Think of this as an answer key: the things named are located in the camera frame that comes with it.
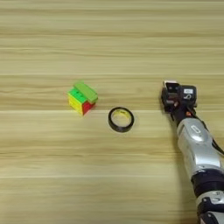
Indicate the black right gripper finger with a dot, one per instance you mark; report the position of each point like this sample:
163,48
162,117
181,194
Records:
165,102
178,97

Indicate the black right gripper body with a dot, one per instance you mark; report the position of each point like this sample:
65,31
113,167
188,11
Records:
182,112

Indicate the black tape roll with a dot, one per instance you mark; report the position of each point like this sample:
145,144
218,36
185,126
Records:
110,121

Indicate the green rectangular block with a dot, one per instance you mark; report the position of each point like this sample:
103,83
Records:
86,91

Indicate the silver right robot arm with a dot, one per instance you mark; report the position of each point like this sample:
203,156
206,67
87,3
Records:
198,145

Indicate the multicolour Rubik's cube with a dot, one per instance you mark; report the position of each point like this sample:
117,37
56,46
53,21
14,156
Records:
77,102

